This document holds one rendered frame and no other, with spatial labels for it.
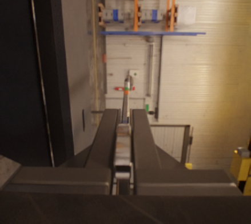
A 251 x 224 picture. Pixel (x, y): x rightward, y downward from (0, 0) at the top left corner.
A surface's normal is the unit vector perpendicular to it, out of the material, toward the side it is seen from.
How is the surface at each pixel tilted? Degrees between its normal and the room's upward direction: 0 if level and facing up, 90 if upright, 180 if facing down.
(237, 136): 90
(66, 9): 0
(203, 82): 90
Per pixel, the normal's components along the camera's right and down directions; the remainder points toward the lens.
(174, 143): -0.01, 0.29
